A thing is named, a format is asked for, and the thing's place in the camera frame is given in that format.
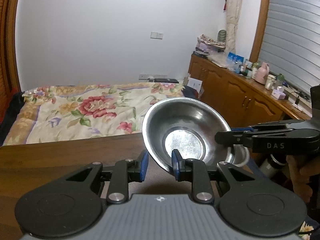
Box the pink kettle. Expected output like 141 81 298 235
254 62 270 85

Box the pink tissue box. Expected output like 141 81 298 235
271 86 286 100

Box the floral bed quilt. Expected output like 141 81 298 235
1 82 198 146

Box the blue picture box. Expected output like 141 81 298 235
226 52 244 72

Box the cream patterned curtain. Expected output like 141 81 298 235
226 0 242 53

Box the white paper bag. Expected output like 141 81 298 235
183 74 202 94

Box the white wall switch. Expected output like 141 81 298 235
150 31 163 40

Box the small steel bowl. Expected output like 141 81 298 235
142 98 250 174

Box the brown louvered wardrobe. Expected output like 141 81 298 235
1 0 21 120

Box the folded clothes stack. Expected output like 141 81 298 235
195 34 226 55

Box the grey window blind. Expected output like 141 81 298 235
259 0 319 93

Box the wooden sideboard cabinet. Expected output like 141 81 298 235
188 54 310 128

